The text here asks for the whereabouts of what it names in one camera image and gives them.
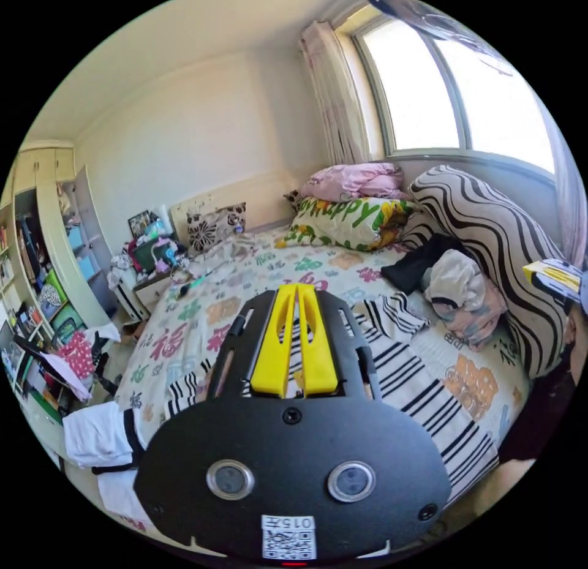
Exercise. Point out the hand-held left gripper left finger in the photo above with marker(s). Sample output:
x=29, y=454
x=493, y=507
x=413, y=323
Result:
x=273, y=348

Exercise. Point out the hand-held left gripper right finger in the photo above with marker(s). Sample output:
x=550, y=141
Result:
x=319, y=353

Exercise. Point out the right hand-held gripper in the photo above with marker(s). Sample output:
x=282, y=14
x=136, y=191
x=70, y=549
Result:
x=567, y=298

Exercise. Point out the black and white striped t-shirt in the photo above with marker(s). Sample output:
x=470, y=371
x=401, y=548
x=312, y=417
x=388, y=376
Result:
x=413, y=376

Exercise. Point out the wavy striped long cushion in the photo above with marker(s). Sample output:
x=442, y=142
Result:
x=496, y=238

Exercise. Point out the bed with printed sheet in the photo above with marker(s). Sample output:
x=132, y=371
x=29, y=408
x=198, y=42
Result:
x=220, y=302

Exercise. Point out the pile of clothes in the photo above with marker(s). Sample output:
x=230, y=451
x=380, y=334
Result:
x=459, y=284

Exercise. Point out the pillow with green letters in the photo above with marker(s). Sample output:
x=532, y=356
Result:
x=340, y=222

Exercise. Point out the black floral cushion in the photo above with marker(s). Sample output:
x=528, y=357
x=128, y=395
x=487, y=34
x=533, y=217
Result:
x=213, y=226

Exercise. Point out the white bedside table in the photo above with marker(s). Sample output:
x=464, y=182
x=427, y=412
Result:
x=147, y=275

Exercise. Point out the pink folded quilt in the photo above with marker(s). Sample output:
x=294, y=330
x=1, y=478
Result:
x=363, y=181

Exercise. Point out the white garment with black trim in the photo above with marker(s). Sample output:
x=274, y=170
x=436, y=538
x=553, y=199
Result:
x=98, y=433

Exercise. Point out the chair with pink dotted cloth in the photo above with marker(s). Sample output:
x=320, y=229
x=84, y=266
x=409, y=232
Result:
x=76, y=357

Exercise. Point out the window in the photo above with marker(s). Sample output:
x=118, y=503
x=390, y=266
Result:
x=459, y=91

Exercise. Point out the cupboard with shelves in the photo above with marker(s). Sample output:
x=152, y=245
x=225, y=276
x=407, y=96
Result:
x=41, y=238

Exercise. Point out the pale pink curtain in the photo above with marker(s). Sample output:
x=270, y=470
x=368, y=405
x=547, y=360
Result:
x=333, y=96

